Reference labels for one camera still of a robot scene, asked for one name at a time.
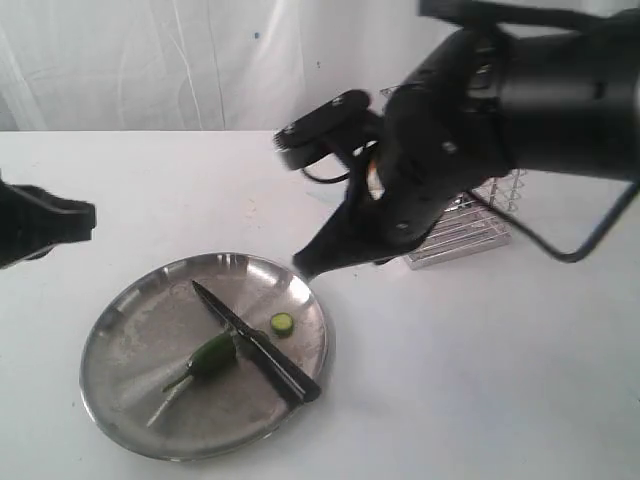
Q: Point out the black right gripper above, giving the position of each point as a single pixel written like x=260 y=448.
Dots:
x=356 y=233

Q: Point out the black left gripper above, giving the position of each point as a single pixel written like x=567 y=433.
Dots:
x=43 y=207

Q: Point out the black handled knife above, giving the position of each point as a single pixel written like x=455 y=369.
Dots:
x=296 y=380

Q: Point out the green jalapeno pepper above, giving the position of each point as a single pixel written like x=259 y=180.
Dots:
x=208 y=360

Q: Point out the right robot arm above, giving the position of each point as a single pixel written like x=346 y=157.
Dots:
x=512 y=88

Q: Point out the round green cucumber slice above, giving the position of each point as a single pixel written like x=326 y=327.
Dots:
x=282 y=324

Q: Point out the round stainless steel plate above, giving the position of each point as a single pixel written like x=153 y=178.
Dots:
x=143 y=340

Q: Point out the white backdrop curtain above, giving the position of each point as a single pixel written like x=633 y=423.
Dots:
x=199 y=65

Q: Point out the chrome wire utensil holder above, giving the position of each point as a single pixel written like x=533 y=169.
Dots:
x=460 y=230

